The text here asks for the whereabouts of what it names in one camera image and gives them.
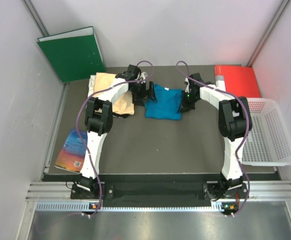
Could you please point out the aluminium rail frame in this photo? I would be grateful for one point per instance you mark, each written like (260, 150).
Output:
(272, 190)

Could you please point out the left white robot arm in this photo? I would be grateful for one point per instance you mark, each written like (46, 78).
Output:
(99, 120)

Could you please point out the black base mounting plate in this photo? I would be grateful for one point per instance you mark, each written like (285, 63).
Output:
(136, 192)

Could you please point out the folded black t shirt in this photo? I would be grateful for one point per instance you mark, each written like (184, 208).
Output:
(121, 116)

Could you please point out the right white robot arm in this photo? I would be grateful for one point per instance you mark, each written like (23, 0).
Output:
(234, 124)

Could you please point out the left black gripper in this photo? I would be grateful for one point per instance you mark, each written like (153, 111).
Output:
(138, 99)

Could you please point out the cream t shirt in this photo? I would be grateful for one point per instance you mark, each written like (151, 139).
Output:
(101, 86)

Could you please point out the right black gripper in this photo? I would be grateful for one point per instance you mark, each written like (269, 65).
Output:
(185, 107)

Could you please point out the white plastic basket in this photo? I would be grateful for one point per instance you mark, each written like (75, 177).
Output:
(268, 143)

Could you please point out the red folder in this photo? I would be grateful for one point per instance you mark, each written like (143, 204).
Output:
(238, 80)

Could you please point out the blue t shirt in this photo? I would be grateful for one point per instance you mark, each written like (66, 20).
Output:
(167, 106)

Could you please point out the green ring binder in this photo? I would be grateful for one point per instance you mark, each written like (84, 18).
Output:
(74, 55)

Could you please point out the colourful book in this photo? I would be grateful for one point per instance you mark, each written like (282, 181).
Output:
(72, 154)

